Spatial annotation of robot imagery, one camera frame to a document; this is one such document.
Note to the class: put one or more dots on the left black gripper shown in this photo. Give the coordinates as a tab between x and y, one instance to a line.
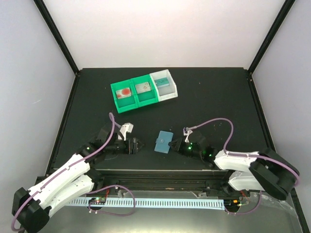
132	149

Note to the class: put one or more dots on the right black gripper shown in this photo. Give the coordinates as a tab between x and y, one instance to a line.
179	147

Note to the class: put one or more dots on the blue card holder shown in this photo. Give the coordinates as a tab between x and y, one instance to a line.
162	142

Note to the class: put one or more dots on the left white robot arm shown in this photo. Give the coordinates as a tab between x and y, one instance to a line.
32	208

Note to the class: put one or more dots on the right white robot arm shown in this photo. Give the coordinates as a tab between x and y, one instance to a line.
259	170

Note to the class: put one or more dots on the teal VIP card stack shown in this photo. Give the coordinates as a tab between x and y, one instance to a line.
162	82

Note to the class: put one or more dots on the left green bin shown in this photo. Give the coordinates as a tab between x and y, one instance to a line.
125	104

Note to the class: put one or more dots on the green bin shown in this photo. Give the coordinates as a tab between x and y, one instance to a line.
146	98
125	104

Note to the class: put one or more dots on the middle green bin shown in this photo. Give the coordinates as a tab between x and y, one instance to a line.
146	98

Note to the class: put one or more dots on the white translucent bin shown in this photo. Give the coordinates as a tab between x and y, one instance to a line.
167	92

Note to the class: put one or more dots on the left controller board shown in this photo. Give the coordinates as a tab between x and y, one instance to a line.
97	201

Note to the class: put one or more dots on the controller board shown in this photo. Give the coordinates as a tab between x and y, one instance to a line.
235	202
97	201

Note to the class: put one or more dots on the right controller board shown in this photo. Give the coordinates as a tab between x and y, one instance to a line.
235	202

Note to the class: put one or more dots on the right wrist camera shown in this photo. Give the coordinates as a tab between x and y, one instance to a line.
187	132

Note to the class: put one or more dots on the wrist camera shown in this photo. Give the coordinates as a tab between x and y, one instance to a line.
124	130
187	132

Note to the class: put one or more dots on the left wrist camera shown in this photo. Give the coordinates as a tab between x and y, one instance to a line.
124	130

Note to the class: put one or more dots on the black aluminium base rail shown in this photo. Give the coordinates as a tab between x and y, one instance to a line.
211	182

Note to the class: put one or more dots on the light blue slotted cable duct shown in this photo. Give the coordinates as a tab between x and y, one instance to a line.
152	203

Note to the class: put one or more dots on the left black frame post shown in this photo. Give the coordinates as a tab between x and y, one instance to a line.
56	34

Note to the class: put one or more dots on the black frame post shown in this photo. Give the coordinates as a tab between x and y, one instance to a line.
56	34
283	12

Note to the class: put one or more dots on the right black frame post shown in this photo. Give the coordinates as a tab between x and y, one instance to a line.
283	12

